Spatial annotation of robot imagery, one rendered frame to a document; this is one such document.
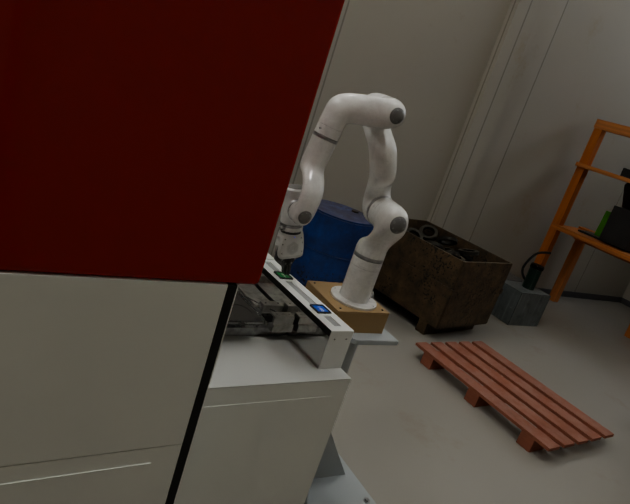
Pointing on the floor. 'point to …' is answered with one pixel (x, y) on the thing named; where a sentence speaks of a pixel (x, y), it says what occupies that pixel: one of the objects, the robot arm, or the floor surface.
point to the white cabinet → (260, 443)
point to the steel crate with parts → (441, 278)
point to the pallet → (562, 428)
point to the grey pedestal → (348, 488)
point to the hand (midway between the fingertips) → (286, 268)
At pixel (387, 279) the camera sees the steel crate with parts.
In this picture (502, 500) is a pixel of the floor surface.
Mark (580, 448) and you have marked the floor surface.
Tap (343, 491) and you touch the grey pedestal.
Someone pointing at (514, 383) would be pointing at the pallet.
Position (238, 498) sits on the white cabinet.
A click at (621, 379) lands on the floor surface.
